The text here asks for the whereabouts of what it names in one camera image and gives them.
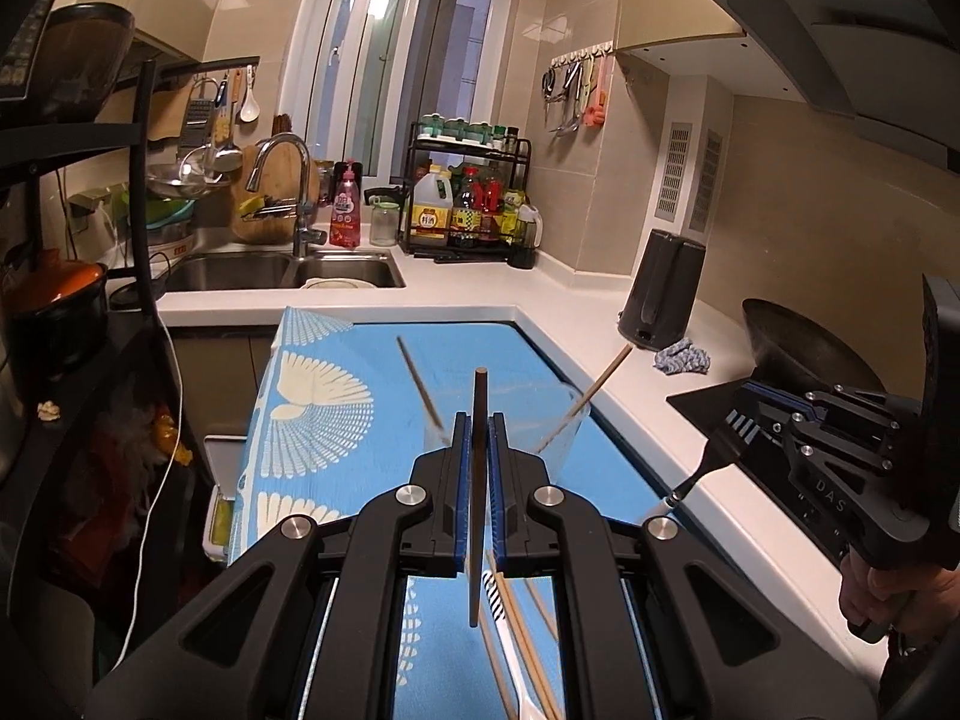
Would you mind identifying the black wok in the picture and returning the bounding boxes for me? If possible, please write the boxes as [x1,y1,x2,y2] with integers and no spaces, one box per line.
[742,298,885,394]

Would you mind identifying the wooden cutting board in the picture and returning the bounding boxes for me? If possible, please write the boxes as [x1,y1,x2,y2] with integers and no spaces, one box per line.
[229,132,320,245]

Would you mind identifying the orange lidded pot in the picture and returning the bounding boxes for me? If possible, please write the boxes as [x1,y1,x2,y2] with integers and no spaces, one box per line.
[3,249,107,316]

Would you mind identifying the black electric kettle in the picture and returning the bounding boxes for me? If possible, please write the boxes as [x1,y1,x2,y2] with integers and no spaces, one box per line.
[617,229,706,351]

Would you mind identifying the red dish soap bottle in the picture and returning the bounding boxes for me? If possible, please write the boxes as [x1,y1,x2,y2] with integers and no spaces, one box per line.
[331,161,361,250]

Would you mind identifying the black spice rack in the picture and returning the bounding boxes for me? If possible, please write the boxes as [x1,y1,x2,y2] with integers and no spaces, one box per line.
[400,114,544,270]

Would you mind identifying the clear plastic utensil holder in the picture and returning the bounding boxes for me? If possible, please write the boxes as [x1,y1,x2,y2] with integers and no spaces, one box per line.
[421,382,590,479]

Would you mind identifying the dark bowl on shelf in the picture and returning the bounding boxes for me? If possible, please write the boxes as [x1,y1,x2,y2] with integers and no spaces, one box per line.
[29,2,135,122]

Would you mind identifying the wooden chopstick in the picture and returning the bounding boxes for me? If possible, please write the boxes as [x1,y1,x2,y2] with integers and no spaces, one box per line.
[395,335,448,445]
[535,343,635,454]
[524,578,558,639]
[483,551,565,718]
[478,617,519,720]
[467,367,488,629]

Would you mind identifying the blue patterned table mat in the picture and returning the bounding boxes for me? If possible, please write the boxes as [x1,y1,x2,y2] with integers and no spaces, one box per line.
[228,307,658,718]

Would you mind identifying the metal fork grey handle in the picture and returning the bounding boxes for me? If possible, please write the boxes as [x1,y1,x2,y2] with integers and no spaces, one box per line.
[664,437,740,509]

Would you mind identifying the stainless steel sink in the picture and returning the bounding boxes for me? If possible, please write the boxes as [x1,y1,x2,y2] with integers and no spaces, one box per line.
[155,252,405,293]

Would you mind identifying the white power cable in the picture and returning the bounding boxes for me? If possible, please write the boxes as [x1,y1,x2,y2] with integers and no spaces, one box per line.
[110,250,196,676]

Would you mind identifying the hanging utensils on hooks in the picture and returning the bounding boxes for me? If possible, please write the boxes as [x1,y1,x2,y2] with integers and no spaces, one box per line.
[540,41,615,138]

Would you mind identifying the chrome kitchen faucet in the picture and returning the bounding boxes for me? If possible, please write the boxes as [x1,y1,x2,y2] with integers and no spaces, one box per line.
[233,132,327,260]

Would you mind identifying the glass jar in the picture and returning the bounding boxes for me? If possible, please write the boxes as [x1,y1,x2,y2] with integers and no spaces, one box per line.
[370,200,400,247]

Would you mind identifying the right human hand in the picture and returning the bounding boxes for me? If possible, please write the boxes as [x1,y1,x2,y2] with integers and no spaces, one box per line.
[838,551,958,645]

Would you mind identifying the white hanging ladle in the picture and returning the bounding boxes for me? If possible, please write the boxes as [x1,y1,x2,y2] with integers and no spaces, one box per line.
[238,65,260,124]

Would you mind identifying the black shelf rack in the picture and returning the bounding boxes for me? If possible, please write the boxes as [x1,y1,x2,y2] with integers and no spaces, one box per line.
[0,55,260,361]

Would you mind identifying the white ceramic spoon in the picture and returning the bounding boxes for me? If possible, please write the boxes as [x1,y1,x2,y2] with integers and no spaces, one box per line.
[482,571,545,720]

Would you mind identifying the blue checkered cloth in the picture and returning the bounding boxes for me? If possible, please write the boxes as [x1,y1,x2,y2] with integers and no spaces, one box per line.
[652,338,711,376]

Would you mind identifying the range hood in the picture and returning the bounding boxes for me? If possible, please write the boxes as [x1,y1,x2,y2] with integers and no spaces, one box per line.
[713,0,958,172]

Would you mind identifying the black gas stove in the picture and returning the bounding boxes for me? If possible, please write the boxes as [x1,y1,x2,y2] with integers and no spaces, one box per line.
[667,379,850,567]

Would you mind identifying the yellow oil jug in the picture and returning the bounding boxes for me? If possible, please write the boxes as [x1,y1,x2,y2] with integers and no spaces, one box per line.
[409,164,452,247]

